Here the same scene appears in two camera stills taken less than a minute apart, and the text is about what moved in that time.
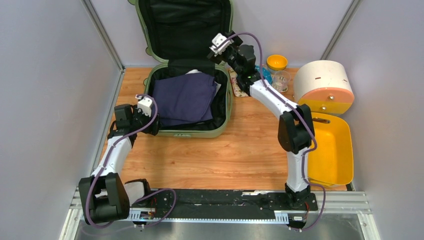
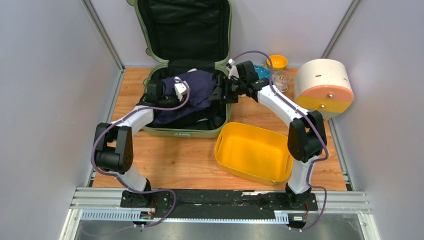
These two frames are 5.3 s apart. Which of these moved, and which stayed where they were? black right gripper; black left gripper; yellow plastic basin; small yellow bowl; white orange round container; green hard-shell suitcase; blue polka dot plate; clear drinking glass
Moved: yellow plastic basin; black right gripper; black left gripper
Stayed: clear drinking glass; green hard-shell suitcase; blue polka dot plate; white orange round container; small yellow bowl
